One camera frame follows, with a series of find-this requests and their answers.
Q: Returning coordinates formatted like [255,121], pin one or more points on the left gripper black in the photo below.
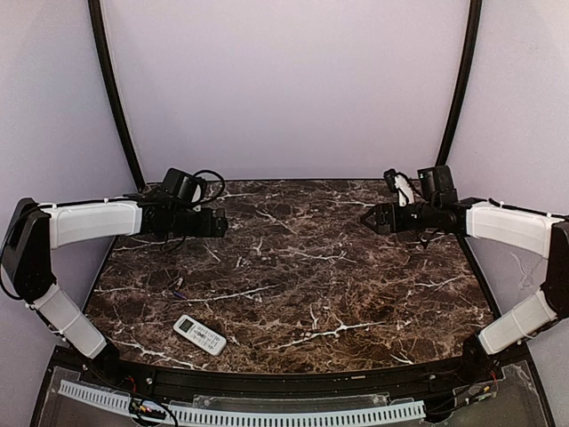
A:
[220,221]

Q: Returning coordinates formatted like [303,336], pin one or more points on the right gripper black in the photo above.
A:
[384,217]

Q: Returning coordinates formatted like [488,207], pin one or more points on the white remote control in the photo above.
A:
[200,335]

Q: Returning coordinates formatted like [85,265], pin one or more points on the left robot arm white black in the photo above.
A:
[36,230]

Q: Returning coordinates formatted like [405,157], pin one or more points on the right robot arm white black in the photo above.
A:
[540,233]

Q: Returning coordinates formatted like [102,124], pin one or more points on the purple AAA battery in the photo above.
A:
[180,295]

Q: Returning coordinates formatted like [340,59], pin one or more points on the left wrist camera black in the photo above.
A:
[183,186]

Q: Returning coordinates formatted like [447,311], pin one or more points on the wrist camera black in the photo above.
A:
[437,185]
[183,186]

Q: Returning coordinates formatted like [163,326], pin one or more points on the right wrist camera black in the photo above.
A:
[437,185]

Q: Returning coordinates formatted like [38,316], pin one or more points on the right black frame post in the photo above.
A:
[462,80]

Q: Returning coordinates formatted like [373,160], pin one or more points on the black frame post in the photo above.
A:
[114,98]
[462,80]

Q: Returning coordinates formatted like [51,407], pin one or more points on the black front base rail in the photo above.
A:
[429,381]

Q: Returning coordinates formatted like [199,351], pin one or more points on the white slotted cable duct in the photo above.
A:
[211,411]

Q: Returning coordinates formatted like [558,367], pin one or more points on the left black frame post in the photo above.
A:
[114,98]

